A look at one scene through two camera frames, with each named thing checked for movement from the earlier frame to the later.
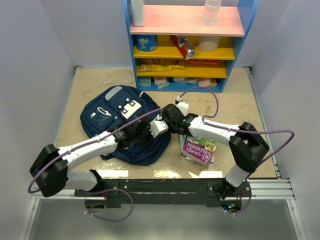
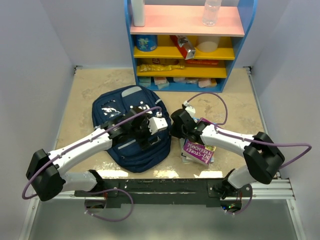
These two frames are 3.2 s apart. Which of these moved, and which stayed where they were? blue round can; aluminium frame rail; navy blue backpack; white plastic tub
Moved: navy blue backpack
Stayed: white plastic tub; blue round can; aluminium frame rail
